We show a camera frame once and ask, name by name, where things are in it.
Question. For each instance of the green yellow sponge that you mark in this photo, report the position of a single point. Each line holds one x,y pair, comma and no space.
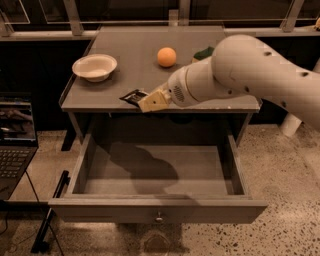
205,53

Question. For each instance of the orange fruit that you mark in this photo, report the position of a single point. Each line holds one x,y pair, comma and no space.
166,57

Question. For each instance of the black stand leg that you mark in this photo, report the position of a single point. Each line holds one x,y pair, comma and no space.
40,245

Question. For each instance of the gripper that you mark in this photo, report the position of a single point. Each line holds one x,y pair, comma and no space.
176,88

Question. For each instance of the white bowl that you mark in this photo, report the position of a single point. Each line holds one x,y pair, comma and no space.
95,67

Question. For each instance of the black laptop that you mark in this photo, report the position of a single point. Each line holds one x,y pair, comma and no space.
18,140

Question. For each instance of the metal railing frame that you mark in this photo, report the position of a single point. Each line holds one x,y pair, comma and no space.
79,16

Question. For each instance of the black rxbar chocolate bar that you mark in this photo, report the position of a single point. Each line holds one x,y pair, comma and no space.
134,97

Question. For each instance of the metal drawer knob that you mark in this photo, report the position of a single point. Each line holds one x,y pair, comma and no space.
159,218

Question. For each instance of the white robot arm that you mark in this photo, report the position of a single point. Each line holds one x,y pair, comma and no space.
241,64

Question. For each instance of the open grey top drawer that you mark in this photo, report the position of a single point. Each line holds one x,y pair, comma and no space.
130,182

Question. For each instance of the grey drawer cabinet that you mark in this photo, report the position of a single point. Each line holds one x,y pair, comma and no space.
135,49

